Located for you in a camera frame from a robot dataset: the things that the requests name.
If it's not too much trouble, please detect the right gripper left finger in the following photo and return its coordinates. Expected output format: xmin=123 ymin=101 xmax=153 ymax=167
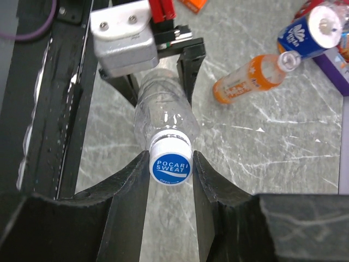
xmin=1 ymin=151 xmax=150 ymax=261

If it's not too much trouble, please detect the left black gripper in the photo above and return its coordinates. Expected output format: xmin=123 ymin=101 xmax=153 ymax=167
xmin=98 ymin=0 xmax=207 ymax=109

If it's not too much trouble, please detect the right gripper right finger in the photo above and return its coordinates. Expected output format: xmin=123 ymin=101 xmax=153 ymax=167
xmin=192 ymin=152 xmax=348 ymax=261

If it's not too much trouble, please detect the orange drink bottle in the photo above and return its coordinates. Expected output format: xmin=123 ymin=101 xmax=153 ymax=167
xmin=213 ymin=51 xmax=302 ymax=104

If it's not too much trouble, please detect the blue bottle cap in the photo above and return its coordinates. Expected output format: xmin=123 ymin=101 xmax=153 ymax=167
xmin=149 ymin=129 xmax=193 ymax=186

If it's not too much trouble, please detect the orange snack box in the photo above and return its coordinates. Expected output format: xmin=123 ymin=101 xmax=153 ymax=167
xmin=179 ymin=0 xmax=208 ymax=14

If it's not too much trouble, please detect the toilet paper roll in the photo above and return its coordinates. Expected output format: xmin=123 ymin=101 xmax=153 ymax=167
xmin=277 ymin=2 xmax=346 ymax=59

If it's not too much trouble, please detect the purple white box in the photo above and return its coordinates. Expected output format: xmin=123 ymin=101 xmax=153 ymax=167
xmin=313 ymin=47 xmax=348 ymax=97

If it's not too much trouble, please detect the red snack bag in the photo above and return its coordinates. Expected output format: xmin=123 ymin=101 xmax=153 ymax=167
xmin=291 ymin=0 xmax=349 ymax=63

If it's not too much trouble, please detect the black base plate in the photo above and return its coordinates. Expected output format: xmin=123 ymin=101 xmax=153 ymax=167
xmin=1 ymin=1 xmax=109 ymax=199

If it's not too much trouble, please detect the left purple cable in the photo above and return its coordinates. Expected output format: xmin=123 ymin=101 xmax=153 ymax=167
xmin=0 ymin=0 xmax=58 ymax=42

